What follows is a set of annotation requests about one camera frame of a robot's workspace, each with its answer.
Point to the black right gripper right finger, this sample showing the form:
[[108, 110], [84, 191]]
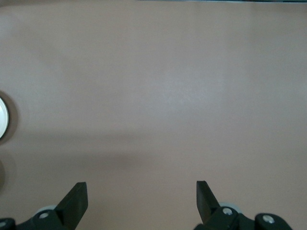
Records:
[[206, 203]]

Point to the pale pink round plate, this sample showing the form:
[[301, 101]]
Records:
[[3, 115]]

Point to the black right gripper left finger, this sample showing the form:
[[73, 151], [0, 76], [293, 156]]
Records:
[[74, 203]]

